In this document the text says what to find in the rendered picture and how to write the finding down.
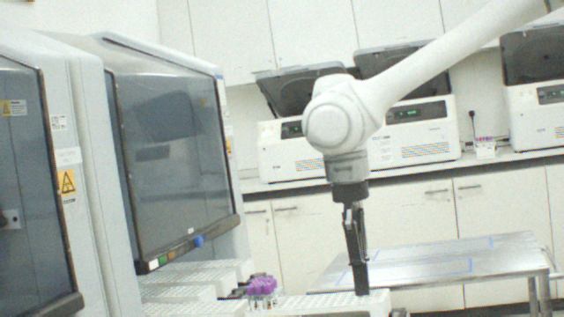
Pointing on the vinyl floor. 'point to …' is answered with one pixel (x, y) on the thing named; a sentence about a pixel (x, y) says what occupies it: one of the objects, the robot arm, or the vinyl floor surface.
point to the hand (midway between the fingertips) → (360, 278)
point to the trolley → (451, 266)
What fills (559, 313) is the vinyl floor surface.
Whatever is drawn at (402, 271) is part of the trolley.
